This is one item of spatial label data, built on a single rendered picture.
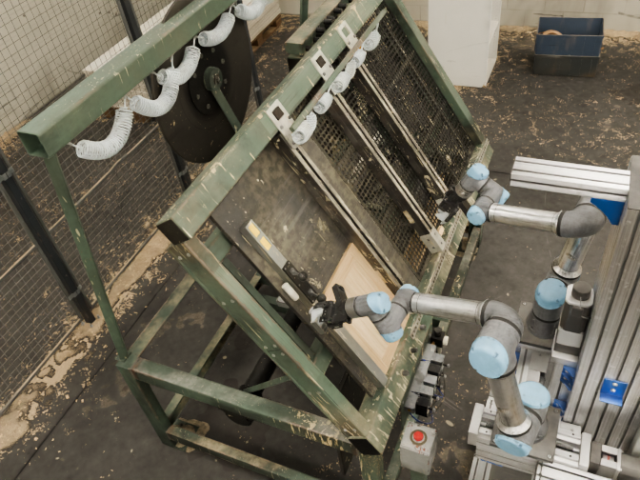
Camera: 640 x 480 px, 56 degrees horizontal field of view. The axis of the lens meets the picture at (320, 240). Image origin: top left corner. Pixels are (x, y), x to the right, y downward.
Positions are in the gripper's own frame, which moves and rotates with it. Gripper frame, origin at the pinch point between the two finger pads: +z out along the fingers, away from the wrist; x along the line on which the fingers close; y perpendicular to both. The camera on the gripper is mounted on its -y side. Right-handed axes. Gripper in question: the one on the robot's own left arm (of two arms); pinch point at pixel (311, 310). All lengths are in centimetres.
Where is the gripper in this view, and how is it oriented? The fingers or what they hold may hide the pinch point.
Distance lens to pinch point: 226.4
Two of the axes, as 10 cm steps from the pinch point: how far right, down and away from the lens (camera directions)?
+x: 6.9, 4.4, 5.8
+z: -7.1, 2.2, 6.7
